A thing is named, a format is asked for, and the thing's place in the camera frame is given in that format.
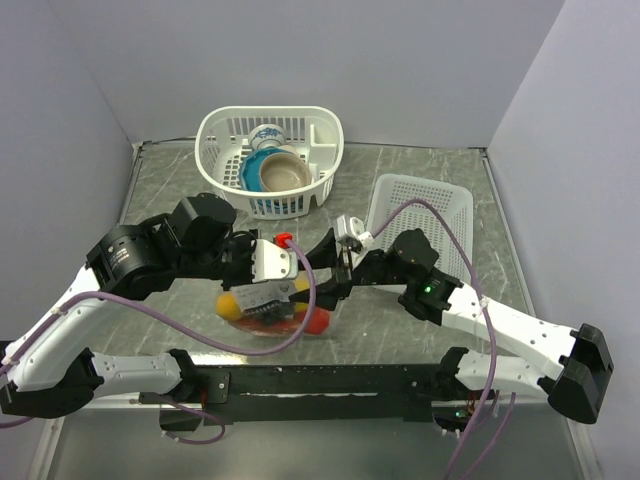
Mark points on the blue white porcelain bowl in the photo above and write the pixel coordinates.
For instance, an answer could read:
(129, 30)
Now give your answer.
(266, 136)

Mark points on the white perforated plastic basket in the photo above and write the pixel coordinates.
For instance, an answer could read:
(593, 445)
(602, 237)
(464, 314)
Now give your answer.
(451, 228)

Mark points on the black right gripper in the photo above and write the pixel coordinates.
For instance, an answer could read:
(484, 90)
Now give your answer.
(326, 295)

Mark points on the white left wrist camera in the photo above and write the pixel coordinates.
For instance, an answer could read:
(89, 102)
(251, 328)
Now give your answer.
(272, 263)

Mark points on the clear zip top bag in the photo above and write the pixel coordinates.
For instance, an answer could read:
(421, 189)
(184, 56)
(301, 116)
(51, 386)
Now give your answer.
(258, 294)

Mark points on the white dish rack basket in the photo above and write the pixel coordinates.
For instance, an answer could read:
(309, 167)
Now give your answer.
(314, 134)

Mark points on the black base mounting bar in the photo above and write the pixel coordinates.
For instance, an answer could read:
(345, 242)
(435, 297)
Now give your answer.
(255, 393)

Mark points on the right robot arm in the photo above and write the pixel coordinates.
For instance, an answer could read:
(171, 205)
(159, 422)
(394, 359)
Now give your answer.
(570, 368)

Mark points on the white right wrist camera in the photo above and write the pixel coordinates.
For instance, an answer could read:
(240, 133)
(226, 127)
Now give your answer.
(350, 232)

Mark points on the red fake apple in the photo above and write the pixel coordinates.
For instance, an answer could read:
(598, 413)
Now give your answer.
(319, 322)

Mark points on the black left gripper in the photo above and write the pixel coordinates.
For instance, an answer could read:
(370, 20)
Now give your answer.
(245, 278)

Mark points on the blue plate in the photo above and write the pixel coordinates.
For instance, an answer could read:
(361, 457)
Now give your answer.
(249, 172)

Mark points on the dark fake grapes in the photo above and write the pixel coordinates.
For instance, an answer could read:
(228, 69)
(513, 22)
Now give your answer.
(271, 313)

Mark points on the beige ceramic bowl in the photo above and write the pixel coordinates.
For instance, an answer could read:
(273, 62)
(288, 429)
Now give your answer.
(284, 172)

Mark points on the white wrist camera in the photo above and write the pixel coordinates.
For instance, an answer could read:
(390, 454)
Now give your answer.
(350, 232)
(272, 263)

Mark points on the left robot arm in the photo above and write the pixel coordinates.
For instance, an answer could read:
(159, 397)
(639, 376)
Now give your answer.
(51, 371)

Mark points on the fake watermelon slice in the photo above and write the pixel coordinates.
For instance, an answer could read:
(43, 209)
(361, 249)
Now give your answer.
(284, 327)

